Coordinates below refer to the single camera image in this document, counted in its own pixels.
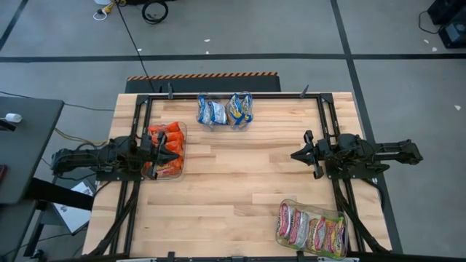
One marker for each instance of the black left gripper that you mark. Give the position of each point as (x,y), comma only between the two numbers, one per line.
(153,156)

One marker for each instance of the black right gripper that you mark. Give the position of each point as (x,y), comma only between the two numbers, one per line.
(320,156)

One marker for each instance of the orange Saucy Noods pack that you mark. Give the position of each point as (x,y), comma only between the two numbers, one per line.
(176,146)
(169,127)
(171,170)
(174,137)

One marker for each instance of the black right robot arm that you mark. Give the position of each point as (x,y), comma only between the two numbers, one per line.
(397,153)

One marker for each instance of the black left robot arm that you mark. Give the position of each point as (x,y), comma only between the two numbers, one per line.
(91,160)

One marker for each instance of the clear plastic bin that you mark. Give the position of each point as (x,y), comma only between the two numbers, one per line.
(316,211)
(222,128)
(164,179)

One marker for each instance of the black table clamp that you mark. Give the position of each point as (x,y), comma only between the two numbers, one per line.
(300,256)
(169,256)
(305,91)
(169,90)

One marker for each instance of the black hazard-striped floor mat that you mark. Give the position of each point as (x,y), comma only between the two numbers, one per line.
(204,84)

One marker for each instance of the black desk base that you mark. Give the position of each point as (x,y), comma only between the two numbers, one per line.
(62,193)

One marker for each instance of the black desk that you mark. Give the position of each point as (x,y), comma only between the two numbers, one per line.
(29,153)

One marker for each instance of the small white object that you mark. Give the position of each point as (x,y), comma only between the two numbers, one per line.
(14,118)

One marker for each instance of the yellow white power plug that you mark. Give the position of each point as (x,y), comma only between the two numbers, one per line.
(108,6)

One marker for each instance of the black object on desk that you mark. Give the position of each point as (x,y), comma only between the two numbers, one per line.
(5,125)

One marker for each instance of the black equipment case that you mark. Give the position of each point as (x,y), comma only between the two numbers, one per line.
(448,9)
(453,34)

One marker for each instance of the black metal rig frame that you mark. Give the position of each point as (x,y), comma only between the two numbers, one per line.
(276,95)

